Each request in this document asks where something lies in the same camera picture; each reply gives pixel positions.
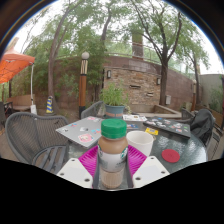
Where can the wooden lamp post with globe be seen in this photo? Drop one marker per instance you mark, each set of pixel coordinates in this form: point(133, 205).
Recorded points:
point(83, 86)

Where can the dark metal patio chair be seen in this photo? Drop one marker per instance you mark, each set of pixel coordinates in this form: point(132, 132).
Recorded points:
point(4, 113)

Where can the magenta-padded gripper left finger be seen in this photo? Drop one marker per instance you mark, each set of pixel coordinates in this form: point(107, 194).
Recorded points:
point(75, 171)

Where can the black jacket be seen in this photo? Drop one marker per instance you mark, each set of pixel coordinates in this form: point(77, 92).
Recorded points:
point(201, 125)

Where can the green-capped brown drink bottle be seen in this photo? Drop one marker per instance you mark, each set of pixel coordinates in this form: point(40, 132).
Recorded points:
point(112, 153)

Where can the silver laptop with stickers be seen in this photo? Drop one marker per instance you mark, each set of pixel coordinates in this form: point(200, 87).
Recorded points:
point(78, 131)

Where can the flat round red coaster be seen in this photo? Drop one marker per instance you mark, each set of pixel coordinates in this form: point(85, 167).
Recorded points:
point(171, 155)

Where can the black wall lamp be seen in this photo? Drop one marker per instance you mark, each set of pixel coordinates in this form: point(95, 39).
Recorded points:
point(158, 81)
point(108, 74)

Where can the white ceramic mug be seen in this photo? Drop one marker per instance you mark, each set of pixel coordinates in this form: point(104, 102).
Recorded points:
point(140, 143)

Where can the small blue sticker cards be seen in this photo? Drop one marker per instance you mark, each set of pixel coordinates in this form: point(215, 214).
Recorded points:
point(132, 126)

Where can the yellow blue striped cone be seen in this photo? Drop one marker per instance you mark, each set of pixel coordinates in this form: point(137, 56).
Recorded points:
point(49, 106)

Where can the grey wall box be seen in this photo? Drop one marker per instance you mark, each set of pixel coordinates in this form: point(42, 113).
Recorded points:
point(168, 100)

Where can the slim wooden lamp post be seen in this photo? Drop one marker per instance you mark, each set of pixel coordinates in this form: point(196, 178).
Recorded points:
point(193, 96)

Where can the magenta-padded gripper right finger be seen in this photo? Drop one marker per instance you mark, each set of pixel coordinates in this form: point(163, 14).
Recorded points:
point(150, 170)

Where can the white umbrella base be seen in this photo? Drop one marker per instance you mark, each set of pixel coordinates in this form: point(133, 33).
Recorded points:
point(33, 109)

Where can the white printed magazine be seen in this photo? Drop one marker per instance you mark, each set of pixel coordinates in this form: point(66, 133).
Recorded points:
point(135, 117)

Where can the black laptop with stickers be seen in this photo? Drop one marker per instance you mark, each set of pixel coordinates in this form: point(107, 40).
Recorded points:
point(166, 126)

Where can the yellow card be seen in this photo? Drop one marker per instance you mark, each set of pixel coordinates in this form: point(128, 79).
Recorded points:
point(151, 131)

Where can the green leafy tree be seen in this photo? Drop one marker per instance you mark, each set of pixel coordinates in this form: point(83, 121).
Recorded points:
point(163, 80)
point(52, 66)
point(197, 76)

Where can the green plant in blue pot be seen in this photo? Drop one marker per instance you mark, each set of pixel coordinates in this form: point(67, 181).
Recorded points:
point(114, 100)

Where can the orange patio umbrella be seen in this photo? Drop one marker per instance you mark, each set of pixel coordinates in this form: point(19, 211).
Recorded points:
point(13, 65)

